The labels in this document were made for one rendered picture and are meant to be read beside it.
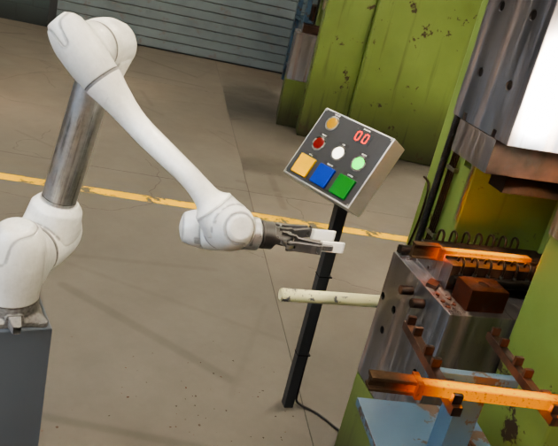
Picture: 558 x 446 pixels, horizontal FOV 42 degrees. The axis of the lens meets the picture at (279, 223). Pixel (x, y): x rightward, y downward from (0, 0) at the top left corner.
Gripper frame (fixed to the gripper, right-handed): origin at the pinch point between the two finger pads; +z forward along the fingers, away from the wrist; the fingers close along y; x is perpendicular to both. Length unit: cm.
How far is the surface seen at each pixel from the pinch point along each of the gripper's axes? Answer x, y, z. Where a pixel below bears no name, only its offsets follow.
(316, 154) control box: 6, -61, 14
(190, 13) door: -45, -799, 88
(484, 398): 1, 70, 8
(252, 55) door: -82, -788, 178
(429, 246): 2.0, 1.5, 29.8
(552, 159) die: 34, 8, 54
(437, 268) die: -5.0, 0.7, 35.2
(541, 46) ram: 62, 13, 35
